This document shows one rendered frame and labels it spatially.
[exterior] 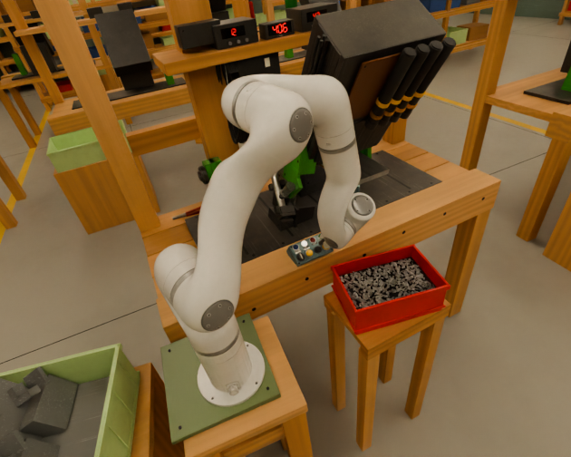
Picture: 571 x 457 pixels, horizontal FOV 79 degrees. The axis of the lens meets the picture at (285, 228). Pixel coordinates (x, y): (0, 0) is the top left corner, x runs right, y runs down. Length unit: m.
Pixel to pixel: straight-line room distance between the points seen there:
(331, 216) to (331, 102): 0.29
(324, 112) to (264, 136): 0.19
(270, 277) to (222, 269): 0.55
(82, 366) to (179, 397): 0.31
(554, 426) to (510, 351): 0.38
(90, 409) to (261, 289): 0.59
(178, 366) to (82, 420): 0.27
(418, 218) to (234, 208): 0.97
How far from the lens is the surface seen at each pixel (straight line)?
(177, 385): 1.10
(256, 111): 0.64
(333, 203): 0.89
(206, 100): 1.51
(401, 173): 1.77
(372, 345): 1.16
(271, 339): 1.12
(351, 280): 1.21
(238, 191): 0.66
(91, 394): 1.23
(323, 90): 0.74
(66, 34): 1.43
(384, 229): 1.40
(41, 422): 1.18
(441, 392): 2.05
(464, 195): 1.66
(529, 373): 2.25
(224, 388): 1.02
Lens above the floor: 1.76
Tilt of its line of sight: 37 degrees down
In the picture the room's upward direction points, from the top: 8 degrees counter-clockwise
